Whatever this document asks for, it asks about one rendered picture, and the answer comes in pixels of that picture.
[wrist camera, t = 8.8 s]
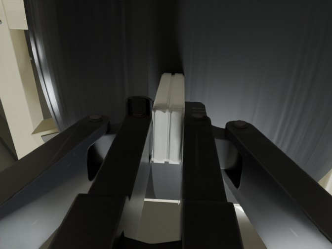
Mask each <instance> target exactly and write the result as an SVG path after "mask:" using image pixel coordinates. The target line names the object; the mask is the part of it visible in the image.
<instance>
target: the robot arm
mask: <svg viewBox="0 0 332 249"><path fill-rule="evenodd" d="M152 161H154V163H165V161H167V162H169V164H179V162H181V172H180V177H181V180H180V214H179V241H172V242H164V243H156V244H149V243H145V242H142V241H138V240H137V235H138V230H139V225H140V219H141V215H142V209H143V204H144V199H145V194H146V189H147V183H148V178H149V173H150V168H151V163H152ZM223 179H224V181H225V183H226V184H227V186H228V187H229V189H230V191H231V192H232V194H233V195H234V197H235V198H236V200H237V202H238V203H239V205H240V206H241V208H242V209H243V211H244V213H245V214H246V216H247V217H248V219H249V221H250V222H251V224H252V225H253V227H254V228H255V230H256V232H257V233H258V235H259V236H260V238H261V239H262V241H263V243H264V244H265V246H266V247H267V249H332V195H331V194H330V193H329V192H328V191H326V190H325V189H324V188H323V187H322V186H321V185H320V184H319V183H317V182H316V181H315V180H314V179H313V178H312V177H311V176H310V175H308V174H307V173H306V172H305V171H304V170H303V169H302V168H301V167H299V166H298V165H297V164H296V163H295V162H294V161H293V160H292V159H290V158H289V157H288V156H287V155H286V154H285V153H284V152H283V151H281V150H280V149H279V148H278V147H277V146H276V145H275V144H274V143H272V142H271V141H270V140H269V139H268V138H267V137H266V136H265V135H263V134H262V133H261V132H260V131H259V130H258V129H257V128H256V127H254V126H253V125H252V124H250V123H247V122H245V121H241V120H238V121H229V122H227V123H226V126H225V128H220V127H216V126H213V125H212V124H211V119H210V118H209V117H208V116H207V113H206V108H205V105H204V104H203V103H201V102H188V101H185V89H184V75H183V74H179V73H175V75H172V74H171V73H164V74H162V77H161V80H160V84H159V87H158V91H157V94H156V98H155V100H152V99H151V98H149V97H146V96H132V97H128V98H127V99H125V118H124V120H123V122H121V123H114V124H111V123H110V118H109V117H108V116H105V115H100V114H92V115H90V116H86V117H84V118H82V119H81V120H79V121H78V122H76V123H75V124H73V125H72V126H70V127H68V128H67V129H65V130H64V131H62V132H61V133H59V134H58V135H56V136H55V137H53V138H51V139H50V140H48V141H47V142H45V143H44V144H42V145H41V146H39V147H38V148H36V149H35V150H33V151H31V152H30V153H28V154H27V155H25V156H24V157H22V158H21V159H19V160H18V161H16V162H14V163H13V164H11V165H10V166H8V167H7V168H5V169H4V170H2V171H1V172H0V249H39V248H40V247H41V246H42V245H43V244H44V243H45V241H46V240H47V239H48V238H49V237H50V236H51V235H52V234H53V233H54V232H55V230H56V229H57V228H58V227H59V228H58V230H57V232H56V234H55V236H54V238H53V240H52V241H51V243H50V245H49V247H48V249H244V245H243V241H242V237H241V232H240V229H239V224H238V220H237V216H236V211H235V207H234V204H233V203H232V202H227V198H226V193H225V188H224V183H223Z"/></svg>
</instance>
